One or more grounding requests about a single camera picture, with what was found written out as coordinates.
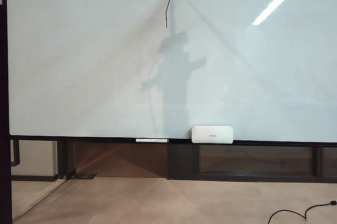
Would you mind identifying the white rectangular whiteboard eraser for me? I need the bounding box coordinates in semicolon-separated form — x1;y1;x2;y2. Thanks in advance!
191;125;234;145

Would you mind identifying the white marker with black cap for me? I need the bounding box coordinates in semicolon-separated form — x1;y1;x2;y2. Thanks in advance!
135;138;170;144

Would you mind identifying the black floor plate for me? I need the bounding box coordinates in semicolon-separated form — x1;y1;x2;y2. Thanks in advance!
65;173;98;180

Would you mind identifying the whiteboard with black frame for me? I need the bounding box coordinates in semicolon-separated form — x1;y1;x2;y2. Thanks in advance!
6;0;337;148

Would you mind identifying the dark framed glass wall panel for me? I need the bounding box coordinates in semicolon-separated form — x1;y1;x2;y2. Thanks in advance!
167;144;337;182

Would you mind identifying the black door frame post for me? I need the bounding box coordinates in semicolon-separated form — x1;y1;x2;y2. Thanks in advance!
57;139;76;180

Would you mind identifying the black tubular door handle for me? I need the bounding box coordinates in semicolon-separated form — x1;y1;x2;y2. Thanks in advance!
10;139;21;167

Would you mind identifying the black power cable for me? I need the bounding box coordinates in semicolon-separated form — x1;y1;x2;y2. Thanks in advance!
268;200;337;224

